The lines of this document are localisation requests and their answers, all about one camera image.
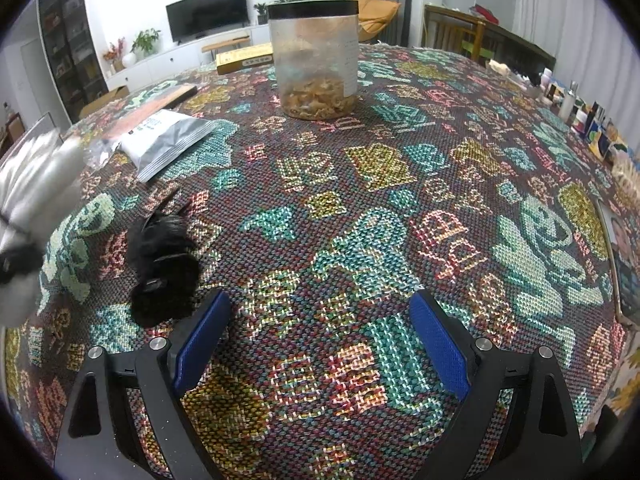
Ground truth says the red flower bouquet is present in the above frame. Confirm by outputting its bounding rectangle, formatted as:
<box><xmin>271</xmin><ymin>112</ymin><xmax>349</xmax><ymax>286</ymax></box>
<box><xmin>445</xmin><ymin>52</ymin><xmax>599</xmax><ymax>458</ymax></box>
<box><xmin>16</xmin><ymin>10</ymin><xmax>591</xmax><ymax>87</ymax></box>
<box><xmin>102</xmin><ymin>37</ymin><xmax>126</xmax><ymax>73</ymax></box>

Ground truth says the black flat television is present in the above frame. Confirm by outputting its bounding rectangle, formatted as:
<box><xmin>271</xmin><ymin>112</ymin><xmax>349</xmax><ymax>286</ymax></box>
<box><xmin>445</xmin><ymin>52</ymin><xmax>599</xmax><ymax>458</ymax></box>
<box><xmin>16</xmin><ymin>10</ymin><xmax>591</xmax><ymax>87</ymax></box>
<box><xmin>166</xmin><ymin>0</ymin><xmax>249</xmax><ymax>43</ymax></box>

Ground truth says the dark wooden chair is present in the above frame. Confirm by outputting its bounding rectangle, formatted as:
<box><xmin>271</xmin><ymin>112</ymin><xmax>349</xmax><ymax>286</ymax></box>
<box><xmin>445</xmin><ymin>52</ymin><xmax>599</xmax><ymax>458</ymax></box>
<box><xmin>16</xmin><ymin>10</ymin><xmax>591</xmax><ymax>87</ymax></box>
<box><xmin>424</xmin><ymin>4</ymin><xmax>557</xmax><ymax>78</ymax></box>

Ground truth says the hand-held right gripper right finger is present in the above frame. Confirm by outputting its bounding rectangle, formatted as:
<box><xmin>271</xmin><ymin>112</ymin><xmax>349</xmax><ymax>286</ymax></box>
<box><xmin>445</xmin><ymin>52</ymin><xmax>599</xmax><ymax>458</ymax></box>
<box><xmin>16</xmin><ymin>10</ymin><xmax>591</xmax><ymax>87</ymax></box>
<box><xmin>409</xmin><ymin>289</ymin><xmax>583</xmax><ymax>480</ymax></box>

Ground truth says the row of small bottles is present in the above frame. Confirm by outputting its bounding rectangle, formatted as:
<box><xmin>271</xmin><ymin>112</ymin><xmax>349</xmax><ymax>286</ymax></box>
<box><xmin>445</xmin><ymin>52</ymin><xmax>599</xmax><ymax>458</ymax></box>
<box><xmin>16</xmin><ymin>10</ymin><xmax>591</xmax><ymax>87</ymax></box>
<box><xmin>520</xmin><ymin>67</ymin><xmax>640</xmax><ymax>186</ymax></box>

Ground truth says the framed picture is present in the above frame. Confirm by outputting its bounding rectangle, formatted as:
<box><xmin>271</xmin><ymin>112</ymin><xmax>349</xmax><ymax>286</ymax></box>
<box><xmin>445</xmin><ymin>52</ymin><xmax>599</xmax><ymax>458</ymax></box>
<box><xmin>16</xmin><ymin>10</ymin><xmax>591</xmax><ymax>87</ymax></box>
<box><xmin>597</xmin><ymin>199</ymin><xmax>640</xmax><ymax>323</ymax></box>

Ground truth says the leafy green potted plant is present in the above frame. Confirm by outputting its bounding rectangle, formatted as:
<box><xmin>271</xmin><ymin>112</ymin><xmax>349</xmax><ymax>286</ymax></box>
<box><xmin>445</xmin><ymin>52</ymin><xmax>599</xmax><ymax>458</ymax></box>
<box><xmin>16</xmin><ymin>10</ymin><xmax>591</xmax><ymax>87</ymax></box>
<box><xmin>131</xmin><ymin>29</ymin><xmax>162</xmax><ymax>58</ymax></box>

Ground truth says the red cloth item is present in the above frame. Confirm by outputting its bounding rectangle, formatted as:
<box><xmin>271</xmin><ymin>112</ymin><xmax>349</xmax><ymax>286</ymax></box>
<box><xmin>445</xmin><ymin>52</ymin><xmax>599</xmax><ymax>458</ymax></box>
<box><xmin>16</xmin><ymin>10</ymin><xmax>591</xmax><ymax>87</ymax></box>
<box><xmin>470</xmin><ymin>4</ymin><xmax>501</xmax><ymax>25</ymax></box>

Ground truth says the flat red-brown packet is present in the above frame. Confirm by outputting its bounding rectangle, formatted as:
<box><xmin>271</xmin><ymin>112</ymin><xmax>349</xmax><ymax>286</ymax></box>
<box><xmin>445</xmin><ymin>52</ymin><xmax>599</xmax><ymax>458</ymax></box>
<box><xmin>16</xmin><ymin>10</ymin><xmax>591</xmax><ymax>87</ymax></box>
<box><xmin>102</xmin><ymin>85</ymin><xmax>198</xmax><ymax>141</ymax></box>

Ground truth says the clear plastic jar black lid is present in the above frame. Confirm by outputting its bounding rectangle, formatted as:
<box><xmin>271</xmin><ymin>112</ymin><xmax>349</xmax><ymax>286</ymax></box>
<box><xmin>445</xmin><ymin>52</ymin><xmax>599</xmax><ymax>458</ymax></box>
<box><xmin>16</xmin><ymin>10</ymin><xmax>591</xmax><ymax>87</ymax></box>
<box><xmin>266</xmin><ymin>0</ymin><xmax>361</xmax><ymax>121</ymax></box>

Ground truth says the clear plastic bag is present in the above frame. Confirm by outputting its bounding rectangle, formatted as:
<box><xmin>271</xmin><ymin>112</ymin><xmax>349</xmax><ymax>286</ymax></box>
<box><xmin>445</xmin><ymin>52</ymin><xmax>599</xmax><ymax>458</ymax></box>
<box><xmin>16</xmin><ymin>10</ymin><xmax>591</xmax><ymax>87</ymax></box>
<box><xmin>82</xmin><ymin>135</ymin><xmax>123</xmax><ymax>167</ymax></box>

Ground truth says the colourful patterned tablecloth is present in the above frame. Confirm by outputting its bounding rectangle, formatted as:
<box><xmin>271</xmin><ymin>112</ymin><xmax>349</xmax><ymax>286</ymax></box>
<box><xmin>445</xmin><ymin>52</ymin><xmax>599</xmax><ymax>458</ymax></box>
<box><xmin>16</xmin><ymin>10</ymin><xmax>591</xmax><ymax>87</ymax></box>
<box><xmin>0</xmin><ymin>42</ymin><xmax>640</xmax><ymax>480</ymax></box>

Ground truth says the yellow cardboard box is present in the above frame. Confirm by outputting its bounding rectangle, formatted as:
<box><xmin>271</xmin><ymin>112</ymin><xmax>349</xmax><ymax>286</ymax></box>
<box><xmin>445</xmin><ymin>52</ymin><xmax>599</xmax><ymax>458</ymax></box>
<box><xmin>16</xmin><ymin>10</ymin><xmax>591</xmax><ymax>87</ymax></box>
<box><xmin>216</xmin><ymin>43</ymin><xmax>274</xmax><ymax>76</ymax></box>

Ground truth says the black display cabinet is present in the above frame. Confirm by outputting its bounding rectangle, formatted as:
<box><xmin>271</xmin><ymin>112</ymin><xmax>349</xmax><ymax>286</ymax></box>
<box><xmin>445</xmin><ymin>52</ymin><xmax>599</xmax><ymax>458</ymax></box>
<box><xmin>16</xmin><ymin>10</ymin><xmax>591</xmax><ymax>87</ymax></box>
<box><xmin>37</xmin><ymin>0</ymin><xmax>108</xmax><ymax>123</ymax></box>

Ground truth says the white crumpled tissue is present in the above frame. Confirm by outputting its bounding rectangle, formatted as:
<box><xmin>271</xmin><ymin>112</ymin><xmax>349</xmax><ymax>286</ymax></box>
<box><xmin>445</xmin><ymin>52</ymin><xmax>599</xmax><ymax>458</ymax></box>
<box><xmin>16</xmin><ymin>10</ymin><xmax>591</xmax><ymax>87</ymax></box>
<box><xmin>487</xmin><ymin>59</ymin><xmax>521</xmax><ymax>81</ymax></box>

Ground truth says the white television console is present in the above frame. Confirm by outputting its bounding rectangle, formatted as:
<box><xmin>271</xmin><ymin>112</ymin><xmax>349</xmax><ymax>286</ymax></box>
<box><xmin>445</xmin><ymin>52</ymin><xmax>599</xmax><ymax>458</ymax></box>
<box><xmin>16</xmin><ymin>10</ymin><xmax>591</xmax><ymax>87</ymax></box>
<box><xmin>105</xmin><ymin>25</ymin><xmax>273</xmax><ymax>92</ymax></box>

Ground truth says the brown cardboard box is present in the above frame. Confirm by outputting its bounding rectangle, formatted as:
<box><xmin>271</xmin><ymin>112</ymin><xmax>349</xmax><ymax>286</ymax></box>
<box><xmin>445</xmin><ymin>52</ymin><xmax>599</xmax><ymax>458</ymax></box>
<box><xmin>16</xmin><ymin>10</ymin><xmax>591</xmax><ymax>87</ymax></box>
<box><xmin>77</xmin><ymin>85</ymin><xmax>131</xmax><ymax>118</ymax></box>

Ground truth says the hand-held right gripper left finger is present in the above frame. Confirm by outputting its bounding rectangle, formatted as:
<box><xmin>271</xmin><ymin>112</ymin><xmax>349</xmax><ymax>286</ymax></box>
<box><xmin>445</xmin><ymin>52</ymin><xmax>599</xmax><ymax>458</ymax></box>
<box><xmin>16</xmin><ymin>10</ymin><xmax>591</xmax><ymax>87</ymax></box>
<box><xmin>54</xmin><ymin>287</ymin><xmax>233</xmax><ymax>480</ymax></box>

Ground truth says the small wooden stool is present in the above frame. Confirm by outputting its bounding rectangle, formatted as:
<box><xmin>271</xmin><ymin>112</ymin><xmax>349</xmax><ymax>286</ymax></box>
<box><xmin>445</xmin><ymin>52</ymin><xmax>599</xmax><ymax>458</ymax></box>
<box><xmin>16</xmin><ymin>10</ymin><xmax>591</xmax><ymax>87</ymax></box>
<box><xmin>201</xmin><ymin>35</ymin><xmax>251</xmax><ymax>53</ymax></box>

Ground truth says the orange bean bag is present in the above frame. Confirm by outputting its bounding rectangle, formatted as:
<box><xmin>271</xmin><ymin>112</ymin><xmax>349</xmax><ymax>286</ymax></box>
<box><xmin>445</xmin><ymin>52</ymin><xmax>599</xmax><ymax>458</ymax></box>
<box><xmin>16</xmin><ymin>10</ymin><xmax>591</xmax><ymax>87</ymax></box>
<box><xmin>357</xmin><ymin>0</ymin><xmax>402</xmax><ymax>43</ymax></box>

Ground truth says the black fuzzy bundle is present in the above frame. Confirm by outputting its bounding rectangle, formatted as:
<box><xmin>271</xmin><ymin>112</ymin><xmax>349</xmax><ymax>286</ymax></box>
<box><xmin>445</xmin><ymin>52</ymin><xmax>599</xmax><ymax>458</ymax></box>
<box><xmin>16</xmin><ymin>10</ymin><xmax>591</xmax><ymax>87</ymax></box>
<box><xmin>127</xmin><ymin>212</ymin><xmax>202</xmax><ymax>327</ymax></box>

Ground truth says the silver foil packet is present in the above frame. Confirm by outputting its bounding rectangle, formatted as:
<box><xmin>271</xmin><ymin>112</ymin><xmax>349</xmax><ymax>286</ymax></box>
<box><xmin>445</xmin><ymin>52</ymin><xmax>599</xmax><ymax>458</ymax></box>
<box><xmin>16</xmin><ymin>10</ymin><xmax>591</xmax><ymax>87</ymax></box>
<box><xmin>120</xmin><ymin>109</ymin><xmax>218</xmax><ymax>183</ymax></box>

